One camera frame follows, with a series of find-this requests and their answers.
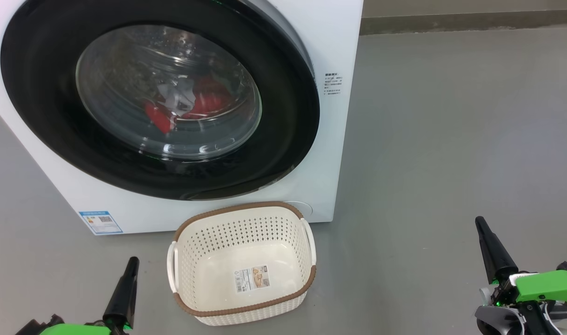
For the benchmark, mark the red and white garment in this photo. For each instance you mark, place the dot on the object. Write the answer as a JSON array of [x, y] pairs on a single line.
[[209, 100]]

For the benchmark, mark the black round washer door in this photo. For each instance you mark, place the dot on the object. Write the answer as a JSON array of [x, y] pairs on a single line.
[[46, 93]]

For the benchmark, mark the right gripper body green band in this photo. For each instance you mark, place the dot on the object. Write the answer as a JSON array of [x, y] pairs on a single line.
[[548, 286]]

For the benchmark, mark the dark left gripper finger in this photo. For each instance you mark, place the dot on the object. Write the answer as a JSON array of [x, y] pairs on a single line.
[[123, 298]]

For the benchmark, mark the blue energy label sticker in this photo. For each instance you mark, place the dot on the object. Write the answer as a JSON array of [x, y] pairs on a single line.
[[101, 222]]

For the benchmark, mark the steel washing machine drum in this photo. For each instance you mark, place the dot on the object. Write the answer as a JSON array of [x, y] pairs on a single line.
[[125, 70]]

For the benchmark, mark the white front-load washing machine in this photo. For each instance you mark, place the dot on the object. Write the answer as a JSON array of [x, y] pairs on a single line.
[[339, 42]]

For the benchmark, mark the round filter cover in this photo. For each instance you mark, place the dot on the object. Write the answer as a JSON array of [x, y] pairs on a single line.
[[304, 208]]

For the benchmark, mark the paper product label sticker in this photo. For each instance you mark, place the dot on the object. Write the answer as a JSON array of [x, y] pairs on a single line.
[[252, 279]]

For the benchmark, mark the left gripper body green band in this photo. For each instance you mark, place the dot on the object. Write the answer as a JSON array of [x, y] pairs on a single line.
[[69, 329]]

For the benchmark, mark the cream laundry basket brown rim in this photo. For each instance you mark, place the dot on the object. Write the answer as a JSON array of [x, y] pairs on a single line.
[[246, 311]]

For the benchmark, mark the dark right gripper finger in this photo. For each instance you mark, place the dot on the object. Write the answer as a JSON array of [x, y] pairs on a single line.
[[495, 256]]

